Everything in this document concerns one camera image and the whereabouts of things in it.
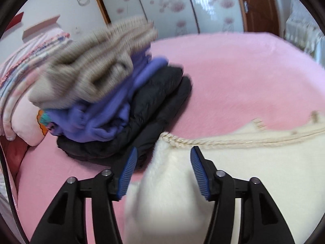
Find white sliding wardrobe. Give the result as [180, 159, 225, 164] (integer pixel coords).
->
[102, 0, 247, 39]

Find cream fuzzy cardigan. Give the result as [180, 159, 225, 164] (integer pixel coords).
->
[125, 112, 324, 243]

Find red wall shelf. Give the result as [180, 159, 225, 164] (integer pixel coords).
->
[5, 12, 24, 31]

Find beige knit folded sweater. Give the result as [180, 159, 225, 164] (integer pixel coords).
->
[29, 16, 158, 110]

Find purple folded garment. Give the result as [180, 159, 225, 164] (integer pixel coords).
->
[38, 53, 168, 143]

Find pink bed sheet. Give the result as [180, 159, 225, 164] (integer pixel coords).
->
[16, 33, 324, 237]

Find pink wall shelf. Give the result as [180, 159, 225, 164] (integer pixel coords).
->
[22, 14, 61, 40]

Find black folded garment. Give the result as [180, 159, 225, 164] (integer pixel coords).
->
[57, 65, 192, 166]

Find lace covered furniture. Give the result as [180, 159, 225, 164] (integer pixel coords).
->
[284, 0, 324, 67]

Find folded pink floral quilts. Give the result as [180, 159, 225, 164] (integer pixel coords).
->
[1, 28, 70, 147]

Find brown wooden door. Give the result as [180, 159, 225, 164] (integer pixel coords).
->
[239, 0, 280, 36]

